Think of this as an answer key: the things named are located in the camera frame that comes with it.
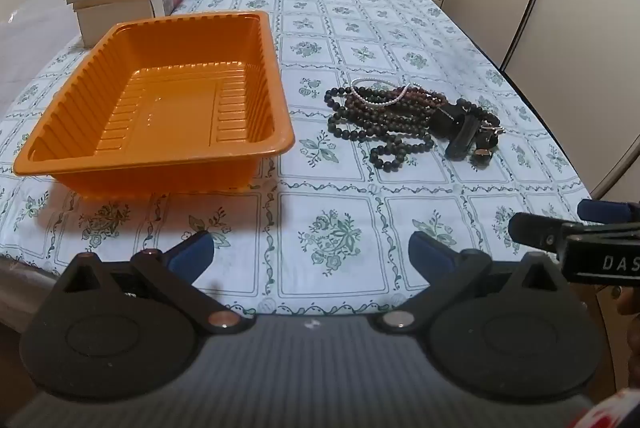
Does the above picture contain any black watch with metal clasp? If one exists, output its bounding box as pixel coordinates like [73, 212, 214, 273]
[469, 123, 506, 167]

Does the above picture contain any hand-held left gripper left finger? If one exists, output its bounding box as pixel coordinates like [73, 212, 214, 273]
[52, 230, 253, 335]

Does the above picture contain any dark bead bracelet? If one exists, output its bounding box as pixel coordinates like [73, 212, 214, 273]
[461, 99, 502, 129]

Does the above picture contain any black strap watch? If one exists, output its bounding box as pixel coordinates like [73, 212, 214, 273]
[429, 102, 482, 159]

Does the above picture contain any white pearl necklace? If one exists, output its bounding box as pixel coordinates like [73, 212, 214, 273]
[350, 78, 415, 111]

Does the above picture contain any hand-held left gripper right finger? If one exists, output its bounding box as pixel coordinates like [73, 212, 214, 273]
[372, 232, 576, 335]

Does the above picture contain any dark green bead necklace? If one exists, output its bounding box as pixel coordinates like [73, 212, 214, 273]
[325, 85, 437, 173]

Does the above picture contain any person's right hand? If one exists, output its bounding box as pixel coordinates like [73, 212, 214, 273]
[616, 285, 640, 335]

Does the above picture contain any red white printed clothing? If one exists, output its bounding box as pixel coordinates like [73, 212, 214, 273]
[567, 387, 640, 428]

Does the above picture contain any orange plastic tray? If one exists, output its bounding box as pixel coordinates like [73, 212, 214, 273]
[12, 10, 297, 201]

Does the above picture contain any cream cardboard box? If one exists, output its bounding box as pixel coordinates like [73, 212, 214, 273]
[75, 0, 157, 48]

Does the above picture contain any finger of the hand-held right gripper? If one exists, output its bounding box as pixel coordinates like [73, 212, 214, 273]
[509, 212, 572, 255]
[576, 199, 640, 226]

